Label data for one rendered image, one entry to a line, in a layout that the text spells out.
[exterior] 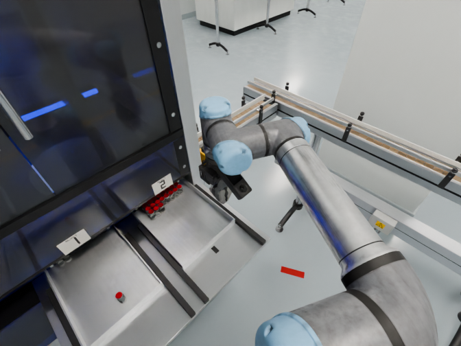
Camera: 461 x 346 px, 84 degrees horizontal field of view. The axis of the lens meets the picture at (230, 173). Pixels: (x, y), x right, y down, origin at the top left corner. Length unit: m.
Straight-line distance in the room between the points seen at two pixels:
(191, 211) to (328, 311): 0.81
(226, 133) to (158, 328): 0.64
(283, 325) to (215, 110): 0.42
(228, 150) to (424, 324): 0.38
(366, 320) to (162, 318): 0.68
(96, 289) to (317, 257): 1.47
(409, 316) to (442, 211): 2.36
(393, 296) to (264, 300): 1.49
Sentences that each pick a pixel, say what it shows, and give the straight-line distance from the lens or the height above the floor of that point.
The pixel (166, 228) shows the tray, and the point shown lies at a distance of 1.07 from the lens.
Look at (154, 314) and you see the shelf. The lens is 0.95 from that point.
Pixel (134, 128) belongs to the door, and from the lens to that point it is 0.85.
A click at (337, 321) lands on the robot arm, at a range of 0.36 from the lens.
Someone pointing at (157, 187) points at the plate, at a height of 1.02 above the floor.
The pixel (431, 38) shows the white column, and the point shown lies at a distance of 1.87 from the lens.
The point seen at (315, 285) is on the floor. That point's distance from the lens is 1.95.
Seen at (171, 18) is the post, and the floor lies 1.55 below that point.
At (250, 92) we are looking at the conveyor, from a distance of 1.75.
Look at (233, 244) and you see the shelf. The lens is 1.00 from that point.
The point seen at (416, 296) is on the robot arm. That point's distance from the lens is 0.42.
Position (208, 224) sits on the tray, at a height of 0.88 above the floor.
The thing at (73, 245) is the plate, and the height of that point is 1.01.
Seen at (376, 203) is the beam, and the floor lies 0.55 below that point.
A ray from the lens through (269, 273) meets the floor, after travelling 1.92.
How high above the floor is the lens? 1.76
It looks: 46 degrees down
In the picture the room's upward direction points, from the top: 1 degrees counter-clockwise
